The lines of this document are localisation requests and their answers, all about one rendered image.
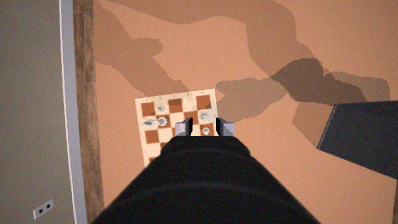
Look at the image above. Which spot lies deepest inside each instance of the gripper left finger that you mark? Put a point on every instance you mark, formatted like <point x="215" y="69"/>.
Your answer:
<point x="184" y="128"/>

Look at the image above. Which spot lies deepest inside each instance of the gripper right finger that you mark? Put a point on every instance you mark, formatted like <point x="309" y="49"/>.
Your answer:
<point x="224" y="128"/>

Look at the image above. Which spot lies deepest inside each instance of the brown and cream chessboard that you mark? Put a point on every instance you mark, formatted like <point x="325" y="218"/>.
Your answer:
<point x="178" y="107"/>

